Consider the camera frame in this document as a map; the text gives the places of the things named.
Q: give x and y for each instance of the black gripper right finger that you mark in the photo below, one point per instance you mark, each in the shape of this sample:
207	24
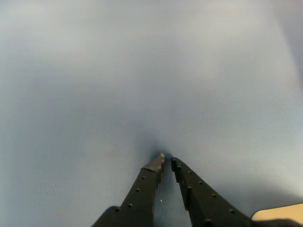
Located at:
206	205

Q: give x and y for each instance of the gripper black left finger taped tip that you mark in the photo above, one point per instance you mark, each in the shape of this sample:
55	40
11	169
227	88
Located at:
139	196

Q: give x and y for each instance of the beige rounded square container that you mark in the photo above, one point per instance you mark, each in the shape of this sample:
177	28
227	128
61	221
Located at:
279	212

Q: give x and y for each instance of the dark blue table mat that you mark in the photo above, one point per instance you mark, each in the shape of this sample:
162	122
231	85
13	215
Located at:
142	71

